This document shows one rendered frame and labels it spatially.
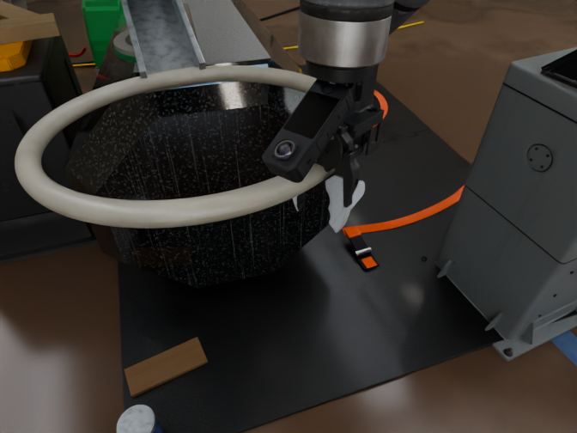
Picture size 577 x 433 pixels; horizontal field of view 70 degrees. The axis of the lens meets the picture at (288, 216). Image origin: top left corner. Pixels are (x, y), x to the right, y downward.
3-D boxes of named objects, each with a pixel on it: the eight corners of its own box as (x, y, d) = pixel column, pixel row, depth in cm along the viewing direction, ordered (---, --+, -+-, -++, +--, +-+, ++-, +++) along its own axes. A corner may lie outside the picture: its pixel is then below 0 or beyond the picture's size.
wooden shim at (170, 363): (132, 398, 128) (130, 396, 127) (124, 371, 135) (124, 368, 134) (208, 362, 137) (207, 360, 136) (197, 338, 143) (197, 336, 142)
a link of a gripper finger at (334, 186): (374, 220, 55) (371, 155, 50) (349, 242, 51) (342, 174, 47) (355, 215, 57) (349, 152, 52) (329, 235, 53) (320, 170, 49)
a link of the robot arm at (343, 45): (357, 27, 35) (275, 8, 40) (350, 84, 38) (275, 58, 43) (409, 11, 40) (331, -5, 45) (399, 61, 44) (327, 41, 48)
